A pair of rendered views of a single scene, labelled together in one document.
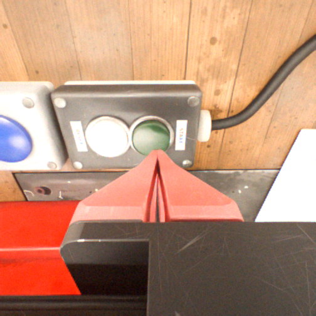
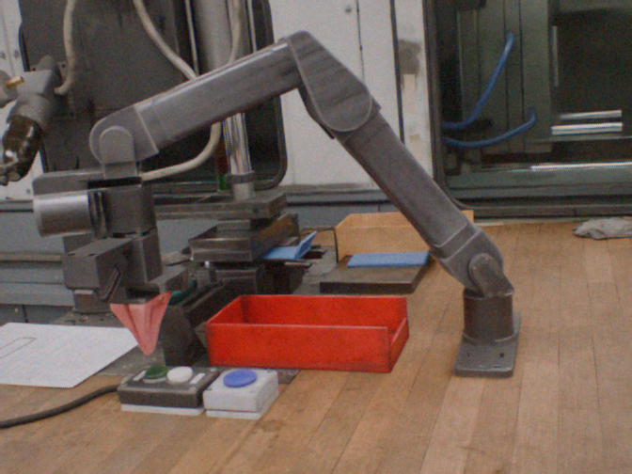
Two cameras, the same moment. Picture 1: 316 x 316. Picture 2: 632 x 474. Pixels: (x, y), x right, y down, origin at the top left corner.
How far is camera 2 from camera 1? 0.82 m
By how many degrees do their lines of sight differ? 44
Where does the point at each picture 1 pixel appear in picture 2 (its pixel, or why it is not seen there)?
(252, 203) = (126, 358)
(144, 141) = (160, 371)
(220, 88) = (108, 406)
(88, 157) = (202, 371)
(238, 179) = (126, 371)
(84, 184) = not seen: hidden behind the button
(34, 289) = (329, 305)
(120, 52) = (153, 421)
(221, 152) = not seen: hidden behind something
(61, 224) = (260, 343)
